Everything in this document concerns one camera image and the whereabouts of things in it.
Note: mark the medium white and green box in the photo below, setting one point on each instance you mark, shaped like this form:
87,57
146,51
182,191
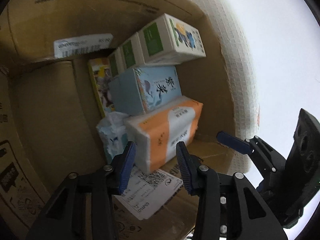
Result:
130,52

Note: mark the brown cardboard box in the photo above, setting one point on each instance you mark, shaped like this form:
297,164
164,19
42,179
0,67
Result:
50,92

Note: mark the light blue tissue box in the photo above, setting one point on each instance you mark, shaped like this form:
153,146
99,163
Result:
150,87

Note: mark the yellow printed box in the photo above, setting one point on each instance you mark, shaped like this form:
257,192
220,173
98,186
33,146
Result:
100,85

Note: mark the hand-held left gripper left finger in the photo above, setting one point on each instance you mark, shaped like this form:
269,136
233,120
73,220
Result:
127,165

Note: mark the white barcode sticker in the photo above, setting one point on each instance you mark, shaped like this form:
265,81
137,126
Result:
82,45

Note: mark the orange and white tissue pack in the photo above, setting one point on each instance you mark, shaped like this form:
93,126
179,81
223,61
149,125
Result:
165,127

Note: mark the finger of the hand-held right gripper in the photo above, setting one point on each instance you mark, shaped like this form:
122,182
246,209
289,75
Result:
232,141

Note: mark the white shipping label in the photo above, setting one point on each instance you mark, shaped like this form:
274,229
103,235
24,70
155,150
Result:
147,187

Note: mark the large white and green box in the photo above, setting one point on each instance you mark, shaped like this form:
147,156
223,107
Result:
175,37

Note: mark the small white and green box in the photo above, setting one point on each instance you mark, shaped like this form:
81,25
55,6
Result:
115,65

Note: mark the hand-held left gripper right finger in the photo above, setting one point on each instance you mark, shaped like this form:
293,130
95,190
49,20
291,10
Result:
183,170

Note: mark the pink printed blanket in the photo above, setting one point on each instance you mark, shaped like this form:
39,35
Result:
235,55

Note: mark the blue and white tissue pack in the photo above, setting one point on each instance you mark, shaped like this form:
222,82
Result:
112,135

